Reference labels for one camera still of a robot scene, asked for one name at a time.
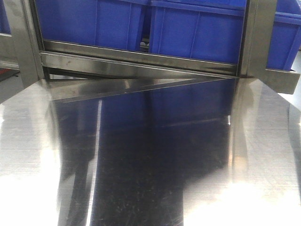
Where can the stainless steel shelf rack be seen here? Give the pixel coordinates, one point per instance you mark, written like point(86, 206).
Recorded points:
point(24, 49)

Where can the blue plastic bin left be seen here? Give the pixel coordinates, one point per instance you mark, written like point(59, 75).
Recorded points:
point(104, 23)

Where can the blue plastic bin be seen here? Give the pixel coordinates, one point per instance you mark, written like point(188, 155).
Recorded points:
point(211, 30)
point(104, 23)

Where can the blue plastic bin right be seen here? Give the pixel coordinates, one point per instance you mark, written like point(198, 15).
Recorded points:
point(211, 30)

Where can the blue bin far left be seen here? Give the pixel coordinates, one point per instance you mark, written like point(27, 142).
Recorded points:
point(4, 26)

